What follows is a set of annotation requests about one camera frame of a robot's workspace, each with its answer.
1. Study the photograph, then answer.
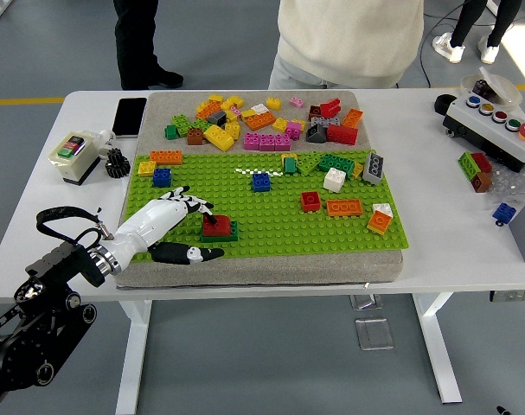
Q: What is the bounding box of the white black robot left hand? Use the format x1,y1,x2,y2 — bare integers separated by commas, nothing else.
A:
102,185,226,276

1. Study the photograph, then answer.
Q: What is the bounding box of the red curved-top brick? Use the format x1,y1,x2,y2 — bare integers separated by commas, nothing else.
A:
202,214,232,238

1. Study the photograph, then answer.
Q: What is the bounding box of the dark green eight-stud brick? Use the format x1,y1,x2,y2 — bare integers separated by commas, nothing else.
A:
201,220,240,243
317,153,356,177

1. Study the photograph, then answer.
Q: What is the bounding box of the smartphone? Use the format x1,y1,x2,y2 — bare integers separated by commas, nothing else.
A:
112,97,148,138

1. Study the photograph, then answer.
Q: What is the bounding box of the green studded baseplate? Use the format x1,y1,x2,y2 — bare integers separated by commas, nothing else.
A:
123,149,410,263

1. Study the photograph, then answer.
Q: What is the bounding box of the orange eight-stud brick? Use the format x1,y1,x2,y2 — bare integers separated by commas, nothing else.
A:
149,150,183,166
243,111,277,132

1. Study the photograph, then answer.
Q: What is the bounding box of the lime green stud brick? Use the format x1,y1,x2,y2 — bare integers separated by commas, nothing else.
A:
170,113,192,138

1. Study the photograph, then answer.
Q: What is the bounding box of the large yellow rounded brick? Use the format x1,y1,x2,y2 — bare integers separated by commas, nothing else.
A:
202,124,236,152

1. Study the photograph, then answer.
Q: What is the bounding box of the orange stud brick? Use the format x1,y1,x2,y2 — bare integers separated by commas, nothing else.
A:
340,107,364,130
195,100,222,121

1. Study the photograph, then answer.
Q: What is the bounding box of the pink long brick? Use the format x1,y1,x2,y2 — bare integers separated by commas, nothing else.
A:
242,131,291,152

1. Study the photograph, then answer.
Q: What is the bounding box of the lime green flat brick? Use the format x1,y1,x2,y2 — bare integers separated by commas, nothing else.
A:
296,151,326,176

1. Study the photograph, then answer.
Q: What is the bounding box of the white four-stud brick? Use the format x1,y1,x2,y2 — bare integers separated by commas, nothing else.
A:
323,167,348,194

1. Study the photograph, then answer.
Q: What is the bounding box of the blue brick keyring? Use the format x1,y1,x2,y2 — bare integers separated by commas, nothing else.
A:
491,201,517,227

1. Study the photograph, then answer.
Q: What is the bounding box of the grey flat stud brick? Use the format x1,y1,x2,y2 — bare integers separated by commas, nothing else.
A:
310,114,342,128

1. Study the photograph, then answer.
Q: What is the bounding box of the large red brick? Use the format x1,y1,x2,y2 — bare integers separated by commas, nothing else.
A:
325,124,359,146

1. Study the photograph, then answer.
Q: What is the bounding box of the red stud brick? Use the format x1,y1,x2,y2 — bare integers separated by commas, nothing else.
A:
318,98,343,118
470,151,493,174

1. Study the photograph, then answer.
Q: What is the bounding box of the orange brick with yellow base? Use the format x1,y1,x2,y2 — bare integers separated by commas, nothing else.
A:
366,210,393,237

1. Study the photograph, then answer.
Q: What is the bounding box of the black gear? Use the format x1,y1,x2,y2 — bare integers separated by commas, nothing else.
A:
102,147,131,178

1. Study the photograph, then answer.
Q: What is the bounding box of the small white plastic part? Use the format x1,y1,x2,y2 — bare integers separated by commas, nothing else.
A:
96,128,116,152

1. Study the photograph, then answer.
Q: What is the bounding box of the grey foam mat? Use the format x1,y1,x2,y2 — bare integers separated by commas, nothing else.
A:
109,89,405,290

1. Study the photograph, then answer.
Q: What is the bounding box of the table height control panel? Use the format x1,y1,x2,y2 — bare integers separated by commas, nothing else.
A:
489,289,525,303

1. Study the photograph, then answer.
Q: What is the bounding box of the clear floor socket cover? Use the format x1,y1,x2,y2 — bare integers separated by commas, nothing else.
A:
349,293,382,310
355,317,395,351

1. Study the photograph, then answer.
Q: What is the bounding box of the person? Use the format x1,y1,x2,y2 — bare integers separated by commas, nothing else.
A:
432,0,522,65
112,0,184,91
268,0,426,90

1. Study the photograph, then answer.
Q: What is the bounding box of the white table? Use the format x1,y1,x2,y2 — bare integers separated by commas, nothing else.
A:
0,88,525,405

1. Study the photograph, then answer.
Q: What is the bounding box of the clear plastic bag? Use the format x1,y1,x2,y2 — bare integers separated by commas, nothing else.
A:
486,166,525,207

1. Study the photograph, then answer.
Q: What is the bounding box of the white button control box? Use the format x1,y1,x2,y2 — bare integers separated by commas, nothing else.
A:
442,93,525,173

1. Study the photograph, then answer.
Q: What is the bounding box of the white round lidded container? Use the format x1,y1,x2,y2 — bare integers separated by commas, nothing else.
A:
459,66,523,107

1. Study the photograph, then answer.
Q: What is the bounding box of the cream switch box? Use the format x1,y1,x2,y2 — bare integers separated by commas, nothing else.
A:
48,131,102,187

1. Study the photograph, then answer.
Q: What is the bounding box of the red single-ring square brick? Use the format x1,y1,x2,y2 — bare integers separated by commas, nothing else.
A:
300,191,322,214

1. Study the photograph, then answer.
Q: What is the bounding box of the orange three-ring long brick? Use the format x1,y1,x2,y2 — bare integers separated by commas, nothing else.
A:
326,199,363,219

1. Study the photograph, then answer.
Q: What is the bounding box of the brown ring brick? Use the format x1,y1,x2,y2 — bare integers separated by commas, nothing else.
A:
469,171,492,194

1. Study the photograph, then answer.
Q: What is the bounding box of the grey three-ring brick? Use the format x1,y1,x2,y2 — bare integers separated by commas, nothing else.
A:
362,151,385,186

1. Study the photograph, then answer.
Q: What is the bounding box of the black ring roll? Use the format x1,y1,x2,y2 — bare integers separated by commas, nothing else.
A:
433,93,458,117

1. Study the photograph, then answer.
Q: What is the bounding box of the black floor cable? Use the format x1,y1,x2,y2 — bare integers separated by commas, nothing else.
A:
420,0,479,90

